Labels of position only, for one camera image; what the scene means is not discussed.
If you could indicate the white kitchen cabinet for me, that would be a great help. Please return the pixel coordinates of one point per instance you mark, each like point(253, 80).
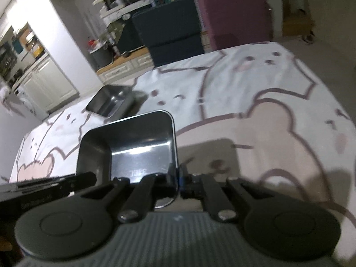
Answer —
point(45, 85)

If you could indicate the cardboard box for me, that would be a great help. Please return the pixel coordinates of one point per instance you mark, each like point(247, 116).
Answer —
point(297, 24)

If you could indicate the small rectangular steel tray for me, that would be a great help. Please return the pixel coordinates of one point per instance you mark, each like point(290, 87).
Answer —
point(111, 102)

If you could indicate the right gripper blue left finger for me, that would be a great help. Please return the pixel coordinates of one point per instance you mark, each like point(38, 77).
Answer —
point(141, 198)

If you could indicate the dark blue floor chair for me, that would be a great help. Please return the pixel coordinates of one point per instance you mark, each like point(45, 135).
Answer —
point(171, 32)

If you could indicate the large rectangular steel tray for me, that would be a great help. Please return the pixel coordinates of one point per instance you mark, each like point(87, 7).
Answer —
point(130, 148)

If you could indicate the bear print tablecloth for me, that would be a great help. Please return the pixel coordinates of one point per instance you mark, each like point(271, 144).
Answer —
point(258, 111)

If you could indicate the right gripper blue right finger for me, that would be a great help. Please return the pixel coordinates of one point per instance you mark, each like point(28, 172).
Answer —
point(209, 192)

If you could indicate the grey trash bin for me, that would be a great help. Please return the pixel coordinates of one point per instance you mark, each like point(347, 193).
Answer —
point(102, 56)

